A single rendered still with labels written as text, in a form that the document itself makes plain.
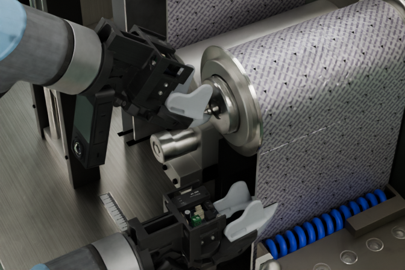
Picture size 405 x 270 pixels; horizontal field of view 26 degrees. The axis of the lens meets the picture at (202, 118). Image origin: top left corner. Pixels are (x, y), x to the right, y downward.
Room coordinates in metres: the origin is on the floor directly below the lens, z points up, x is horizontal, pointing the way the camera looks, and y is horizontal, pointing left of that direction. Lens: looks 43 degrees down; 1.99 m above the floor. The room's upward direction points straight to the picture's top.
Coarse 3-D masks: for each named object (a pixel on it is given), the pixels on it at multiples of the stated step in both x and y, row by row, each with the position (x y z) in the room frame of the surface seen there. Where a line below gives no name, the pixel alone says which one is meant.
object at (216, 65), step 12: (216, 60) 0.84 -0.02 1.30; (204, 72) 0.86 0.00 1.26; (216, 72) 0.83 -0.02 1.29; (228, 72) 0.81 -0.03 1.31; (228, 84) 0.81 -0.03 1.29; (240, 84) 0.80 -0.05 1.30; (240, 96) 0.78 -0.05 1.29; (240, 108) 0.78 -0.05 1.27; (240, 120) 0.78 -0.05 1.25; (252, 120) 0.77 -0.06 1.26; (240, 132) 0.78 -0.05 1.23; (252, 132) 0.77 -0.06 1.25; (240, 144) 0.78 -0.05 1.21
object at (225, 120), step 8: (208, 80) 0.83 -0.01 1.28; (216, 80) 0.82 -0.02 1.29; (224, 80) 0.82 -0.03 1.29; (216, 88) 0.81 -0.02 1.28; (224, 88) 0.81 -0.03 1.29; (216, 96) 0.81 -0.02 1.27; (224, 96) 0.80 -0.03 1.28; (232, 96) 0.80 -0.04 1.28; (208, 104) 0.83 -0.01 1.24; (216, 104) 0.81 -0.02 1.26; (224, 104) 0.79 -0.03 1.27; (232, 104) 0.79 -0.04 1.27; (216, 112) 0.81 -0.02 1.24; (224, 112) 0.79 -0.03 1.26; (232, 112) 0.78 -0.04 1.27; (216, 120) 0.81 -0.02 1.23; (224, 120) 0.79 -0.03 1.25; (232, 120) 0.78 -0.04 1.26; (216, 128) 0.81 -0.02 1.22; (224, 128) 0.79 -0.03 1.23; (232, 128) 0.78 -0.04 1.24
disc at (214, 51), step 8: (208, 48) 0.87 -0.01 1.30; (216, 48) 0.85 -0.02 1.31; (224, 48) 0.84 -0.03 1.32; (208, 56) 0.87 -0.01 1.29; (216, 56) 0.85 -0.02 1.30; (224, 56) 0.83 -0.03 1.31; (232, 56) 0.82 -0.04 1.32; (232, 64) 0.82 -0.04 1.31; (240, 64) 0.81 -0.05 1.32; (200, 72) 0.88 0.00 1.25; (240, 72) 0.80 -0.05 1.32; (240, 80) 0.80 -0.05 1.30; (248, 80) 0.79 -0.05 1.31; (248, 88) 0.78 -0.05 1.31; (248, 96) 0.78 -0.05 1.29; (256, 96) 0.78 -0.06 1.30; (256, 104) 0.77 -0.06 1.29; (256, 112) 0.77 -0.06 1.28; (256, 120) 0.77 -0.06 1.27; (256, 128) 0.77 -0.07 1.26; (256, 136) 0.76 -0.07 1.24; (232, 144) 0.81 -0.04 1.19; (248, 144) 0.78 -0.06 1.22; (256, 144) 0.76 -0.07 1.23; (240, 152) 0.79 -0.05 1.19; (248, 152) 0.78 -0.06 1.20; (256, 152) 0.76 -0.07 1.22
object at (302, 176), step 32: (352, 128) 0.84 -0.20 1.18; (384, 128) 0.87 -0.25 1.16; (288, 160) 0.79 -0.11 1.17; (320, 160) 0.82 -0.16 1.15; (352, 160) 0.85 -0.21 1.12; (384, 160) 0.88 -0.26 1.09; (256, 192) 0.77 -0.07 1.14; (288, 192) 0.80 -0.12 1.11; (320, 192) 0.82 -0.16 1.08; (352, 192) 0.85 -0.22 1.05; (288, 224) 0.80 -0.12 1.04
